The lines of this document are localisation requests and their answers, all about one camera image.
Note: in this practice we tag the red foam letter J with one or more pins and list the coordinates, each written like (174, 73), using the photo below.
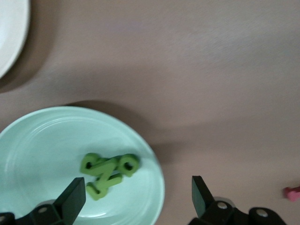
(293, 193)

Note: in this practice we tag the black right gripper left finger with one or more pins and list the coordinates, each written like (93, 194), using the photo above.
(63, 206)

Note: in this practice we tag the pale green plate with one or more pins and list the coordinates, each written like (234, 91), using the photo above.
(35, 152)

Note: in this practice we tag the green foam letter a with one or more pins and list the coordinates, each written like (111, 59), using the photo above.
(134, 161)

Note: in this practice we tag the green foam letter B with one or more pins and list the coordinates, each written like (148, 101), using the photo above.
(84, 170)

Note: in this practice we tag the green foam letter N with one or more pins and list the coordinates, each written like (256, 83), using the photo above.
(104, 180)

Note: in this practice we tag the brown table cover sheet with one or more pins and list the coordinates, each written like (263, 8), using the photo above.
(187, 70)

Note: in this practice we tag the beige plate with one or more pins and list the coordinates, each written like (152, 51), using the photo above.
(9, 28)

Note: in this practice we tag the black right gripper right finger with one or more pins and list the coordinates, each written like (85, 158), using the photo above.
(211, 211)

